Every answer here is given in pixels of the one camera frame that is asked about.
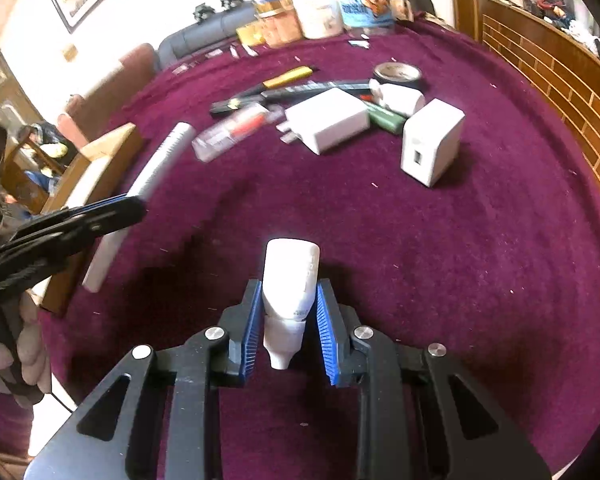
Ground marker with number 27 cap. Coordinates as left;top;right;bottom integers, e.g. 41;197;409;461
192;103;284;162

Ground wooden glass display cabinet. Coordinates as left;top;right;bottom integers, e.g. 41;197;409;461
0;46;77;216

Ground purple velvet tablecloth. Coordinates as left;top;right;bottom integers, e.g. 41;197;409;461
41;21;600;470

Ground small white glue bottle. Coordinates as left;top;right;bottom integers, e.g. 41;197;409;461
262;238;320;370

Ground metal tweezers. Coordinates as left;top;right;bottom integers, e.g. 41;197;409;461
228;44;259;60

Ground black gold lipstick tube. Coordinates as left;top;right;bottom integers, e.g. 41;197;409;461
209;94;265;117

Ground clear jar with cartoon label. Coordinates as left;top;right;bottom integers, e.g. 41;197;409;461
338;0;394;37

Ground white charger with prongs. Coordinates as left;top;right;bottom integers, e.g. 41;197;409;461
276;89;370;155

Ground orange labelled jar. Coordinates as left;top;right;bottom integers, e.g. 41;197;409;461
253;0;303;48

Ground white tube with red label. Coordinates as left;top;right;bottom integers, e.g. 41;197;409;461
82;122;196;292

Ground wooden cabinet counter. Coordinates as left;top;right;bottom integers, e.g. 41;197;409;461
453;0;600;186

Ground long black marker pen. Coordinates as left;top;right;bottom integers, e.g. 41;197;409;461
260;80;370;103

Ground black leather sofa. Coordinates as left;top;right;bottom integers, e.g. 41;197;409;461
157;2;256;70

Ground small battery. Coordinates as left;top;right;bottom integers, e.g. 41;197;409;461
348;40;370;50

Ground white power adapter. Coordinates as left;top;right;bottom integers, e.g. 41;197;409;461
400;99;465;188

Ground brown chair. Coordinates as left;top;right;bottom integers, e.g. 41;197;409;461
57;44;158;148

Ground yellow black pen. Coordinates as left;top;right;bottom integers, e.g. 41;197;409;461
234;65;318;99

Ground green rectangular tube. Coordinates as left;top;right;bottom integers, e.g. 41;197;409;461
364;101;407;136

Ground black electrical tape roll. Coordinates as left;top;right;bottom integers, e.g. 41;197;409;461
373;62;424;90

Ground white bottle orange cap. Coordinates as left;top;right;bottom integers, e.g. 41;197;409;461
368;79;426;117

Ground wooden tray box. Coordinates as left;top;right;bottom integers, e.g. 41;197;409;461
33;122;145;318

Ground left gloved hand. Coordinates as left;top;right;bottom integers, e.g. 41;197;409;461
0;290;52;408

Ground yellow tape roll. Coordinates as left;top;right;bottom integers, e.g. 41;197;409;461
236;21;266;47

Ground white plastic jar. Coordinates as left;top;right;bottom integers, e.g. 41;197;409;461
292;0;343;40

